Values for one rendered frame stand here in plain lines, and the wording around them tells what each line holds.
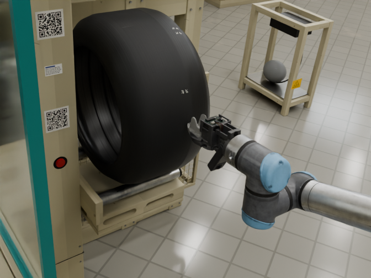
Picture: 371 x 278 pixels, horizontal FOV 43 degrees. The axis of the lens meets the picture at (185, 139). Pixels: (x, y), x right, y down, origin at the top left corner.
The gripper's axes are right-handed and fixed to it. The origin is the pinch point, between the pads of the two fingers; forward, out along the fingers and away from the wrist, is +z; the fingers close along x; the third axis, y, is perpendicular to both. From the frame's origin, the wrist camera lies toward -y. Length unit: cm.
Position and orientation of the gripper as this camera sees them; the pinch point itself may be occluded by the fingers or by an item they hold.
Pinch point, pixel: (191, 127)
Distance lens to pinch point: 141.8
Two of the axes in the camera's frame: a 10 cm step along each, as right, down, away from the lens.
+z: -5.9, -4.0, 7.0
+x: -8.1, 2.7, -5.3
